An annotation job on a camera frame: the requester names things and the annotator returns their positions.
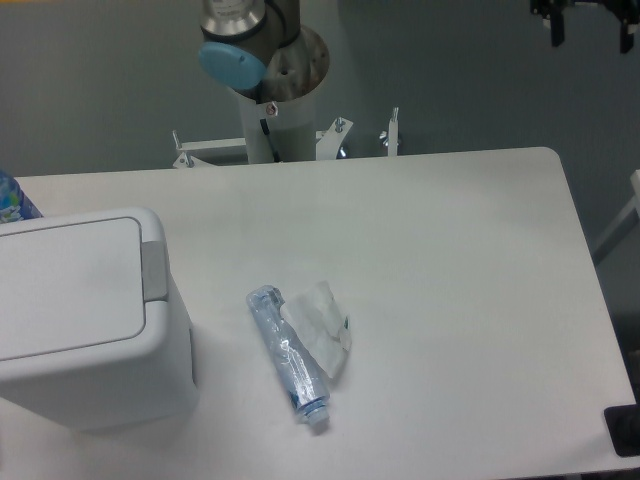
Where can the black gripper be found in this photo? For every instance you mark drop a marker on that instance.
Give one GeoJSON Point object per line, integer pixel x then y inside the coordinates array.
{"type": "Point", "coordinates": [628, 10]}

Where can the silver robot arm blue cap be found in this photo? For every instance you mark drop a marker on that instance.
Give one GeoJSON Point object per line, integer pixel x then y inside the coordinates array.
{"type": "Point", "coordinates": [261, 50]}

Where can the white trash can lid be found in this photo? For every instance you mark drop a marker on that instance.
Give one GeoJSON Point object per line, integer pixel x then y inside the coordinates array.
{"type": "Point", "coordinates": [69, 286]}

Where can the white plastic trash can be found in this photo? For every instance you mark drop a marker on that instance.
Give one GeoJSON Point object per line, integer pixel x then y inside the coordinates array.
{"type": "Point", "coordinates": [149, 376]}

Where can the white furniture edge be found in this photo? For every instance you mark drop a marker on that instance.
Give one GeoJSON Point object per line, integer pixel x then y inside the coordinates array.
{"type": "Point", "coordinates": [620, 226]}

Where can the black table clamp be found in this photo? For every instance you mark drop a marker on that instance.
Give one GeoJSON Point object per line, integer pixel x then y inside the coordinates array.
{"type": "Point", "coordinates": [623, 426]}

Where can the torn white bottle label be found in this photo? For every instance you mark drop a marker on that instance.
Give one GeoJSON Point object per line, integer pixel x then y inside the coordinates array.
{"type": "Point", "coordinates": [321, 326]}

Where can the crushed clear plastic bottle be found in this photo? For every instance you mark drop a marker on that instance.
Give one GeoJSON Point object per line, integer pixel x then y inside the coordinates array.
{"type": "Point", "coordinates": [298, 372]}

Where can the grey lid push button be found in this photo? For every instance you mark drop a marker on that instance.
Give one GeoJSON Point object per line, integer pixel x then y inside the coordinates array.
{"type": "Point", "coordinates": [155, 271]}

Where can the blue labelled bottle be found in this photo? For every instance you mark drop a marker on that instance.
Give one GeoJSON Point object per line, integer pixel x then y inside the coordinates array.
{"type": "Point", "coordinates": [15, 204]}

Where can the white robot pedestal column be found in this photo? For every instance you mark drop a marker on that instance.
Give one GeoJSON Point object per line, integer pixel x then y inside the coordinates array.
{"type": "Point", "coordinates": [278, 131]}

